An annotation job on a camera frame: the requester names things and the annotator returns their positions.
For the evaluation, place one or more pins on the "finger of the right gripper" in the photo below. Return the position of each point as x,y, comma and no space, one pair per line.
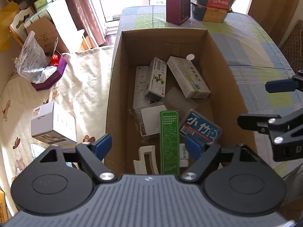
272,125
285,85

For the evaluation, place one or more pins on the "white square box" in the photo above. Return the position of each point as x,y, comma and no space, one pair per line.
150,123

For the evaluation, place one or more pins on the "white remote control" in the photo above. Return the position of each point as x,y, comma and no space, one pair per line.
140,100

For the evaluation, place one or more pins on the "purple octagonal box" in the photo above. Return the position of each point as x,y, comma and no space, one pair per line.
52,73

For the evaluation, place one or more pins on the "small white bottle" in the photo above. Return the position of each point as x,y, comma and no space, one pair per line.
183,156

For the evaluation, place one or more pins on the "blue white card pack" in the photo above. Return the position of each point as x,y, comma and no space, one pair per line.
199,127

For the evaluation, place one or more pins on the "white cardboard box on bed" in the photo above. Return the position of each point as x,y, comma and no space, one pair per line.
53,125

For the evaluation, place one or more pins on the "white box with green figure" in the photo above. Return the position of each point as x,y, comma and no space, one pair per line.
156,80

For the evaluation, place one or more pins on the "clear plastic bag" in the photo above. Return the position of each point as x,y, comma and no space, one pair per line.
32,63

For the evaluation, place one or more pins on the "white hair claw clip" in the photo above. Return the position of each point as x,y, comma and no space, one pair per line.
140,165

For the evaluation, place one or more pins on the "cream bed blanket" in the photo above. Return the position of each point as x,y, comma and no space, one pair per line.
82,91

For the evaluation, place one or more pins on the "checkered tablecloth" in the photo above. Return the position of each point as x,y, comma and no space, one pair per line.
252,56

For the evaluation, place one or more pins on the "green white medicine box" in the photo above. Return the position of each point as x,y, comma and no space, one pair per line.
169,142

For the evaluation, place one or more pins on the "brown curtain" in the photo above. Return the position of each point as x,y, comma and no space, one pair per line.
85,14

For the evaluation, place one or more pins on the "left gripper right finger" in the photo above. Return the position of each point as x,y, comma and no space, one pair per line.
205,156

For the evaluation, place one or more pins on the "maroon paper bag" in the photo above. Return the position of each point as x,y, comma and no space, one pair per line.
178,11

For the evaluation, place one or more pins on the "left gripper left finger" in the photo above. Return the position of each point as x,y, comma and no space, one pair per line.
91,156

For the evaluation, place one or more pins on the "white board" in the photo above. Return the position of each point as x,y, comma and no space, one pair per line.
64,24

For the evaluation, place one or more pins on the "lower yellow noodle bowl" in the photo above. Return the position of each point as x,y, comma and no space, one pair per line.
209,14

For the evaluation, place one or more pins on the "yellow plastic bag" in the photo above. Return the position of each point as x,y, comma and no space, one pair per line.
7,15

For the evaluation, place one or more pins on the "long white medicine box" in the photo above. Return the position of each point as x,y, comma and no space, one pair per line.
188,78

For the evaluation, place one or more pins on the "brown shipping carton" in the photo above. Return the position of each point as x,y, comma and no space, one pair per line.
46,35

